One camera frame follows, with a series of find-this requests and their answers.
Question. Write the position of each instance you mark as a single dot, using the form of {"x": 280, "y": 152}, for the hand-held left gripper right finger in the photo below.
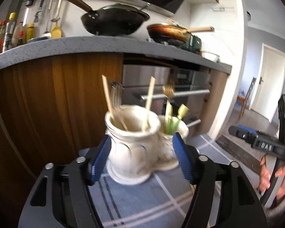
{"x": 182, "y": 159}

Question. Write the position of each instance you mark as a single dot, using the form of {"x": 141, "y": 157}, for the silver hanging ladle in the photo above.
{"x": 46, "y": 33}

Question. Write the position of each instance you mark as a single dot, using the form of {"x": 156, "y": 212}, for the blue-grey checked tablecloth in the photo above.
{"x": 137, "y": 206}

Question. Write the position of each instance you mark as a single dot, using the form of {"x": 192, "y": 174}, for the long gold fork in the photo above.
{"x": 168, "y": 92}

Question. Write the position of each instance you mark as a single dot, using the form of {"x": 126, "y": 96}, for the wooden chopstick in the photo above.
{"x": 149, "y": 97}
{"x": 106, "y": 95}

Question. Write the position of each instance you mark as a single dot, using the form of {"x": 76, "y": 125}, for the narrow wooden cabinet door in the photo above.
{"x": 216, "y": 99}

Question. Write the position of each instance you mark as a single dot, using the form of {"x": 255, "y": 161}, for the wide wooden cabinet door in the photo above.
{"x": 49, "y": 99}

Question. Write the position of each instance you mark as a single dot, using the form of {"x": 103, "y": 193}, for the silver fork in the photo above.
{"x": 115, "y": 99}

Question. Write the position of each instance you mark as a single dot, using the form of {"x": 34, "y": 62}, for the stainless steel built-in oven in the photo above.
{"x": 135, "y": 79}

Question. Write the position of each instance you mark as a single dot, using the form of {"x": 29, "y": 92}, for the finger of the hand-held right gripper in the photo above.
{"x": 242, "y": 131}

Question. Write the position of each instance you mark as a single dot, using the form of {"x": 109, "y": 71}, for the grey speckled countertop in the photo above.
{"x": 85, "y": 45}

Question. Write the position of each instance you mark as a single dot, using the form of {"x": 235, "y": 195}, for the row of condiment bottles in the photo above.
{"x": 9, "y": 35}

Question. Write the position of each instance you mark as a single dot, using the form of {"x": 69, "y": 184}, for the small hanging metal tool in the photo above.
{"x": 38, "y": 16}

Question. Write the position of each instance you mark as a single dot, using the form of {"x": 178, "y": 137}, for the white ceramic double utensil holder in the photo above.
{"x": 130, "y": 152}

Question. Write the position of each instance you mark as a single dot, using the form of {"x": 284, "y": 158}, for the white door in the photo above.
{"x": 268, "y": 83}

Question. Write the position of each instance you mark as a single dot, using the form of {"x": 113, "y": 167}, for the wooden chair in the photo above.
{"x": 248, "y": 95}

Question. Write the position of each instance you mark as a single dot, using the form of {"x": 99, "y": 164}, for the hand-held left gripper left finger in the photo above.
{"x": 101, "y": 159}

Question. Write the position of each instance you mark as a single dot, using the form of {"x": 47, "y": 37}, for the yellow hanging spatula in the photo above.
{"x": 56, "y": 29}

